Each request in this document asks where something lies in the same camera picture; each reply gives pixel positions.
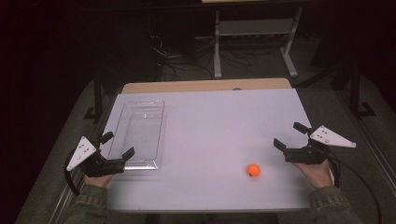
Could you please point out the person's right hand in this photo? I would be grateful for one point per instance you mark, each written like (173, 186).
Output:
(319, 175)

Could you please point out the white metal desk frame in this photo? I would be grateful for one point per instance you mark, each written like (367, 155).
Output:
(255, 27)

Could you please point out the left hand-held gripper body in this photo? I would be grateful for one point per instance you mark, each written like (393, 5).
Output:
(99, 166)

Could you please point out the black metal stand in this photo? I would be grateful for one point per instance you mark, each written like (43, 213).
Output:
(355, 90)

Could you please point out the clear plastic tray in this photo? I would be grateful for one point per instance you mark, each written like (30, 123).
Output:
(143, 130)

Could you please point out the orange ball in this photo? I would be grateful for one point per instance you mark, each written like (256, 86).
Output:
(253, 170)

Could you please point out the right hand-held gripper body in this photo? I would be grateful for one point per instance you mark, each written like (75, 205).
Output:
(306, 155)

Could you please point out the person's left hand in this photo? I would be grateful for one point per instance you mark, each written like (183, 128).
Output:
(97, 181)

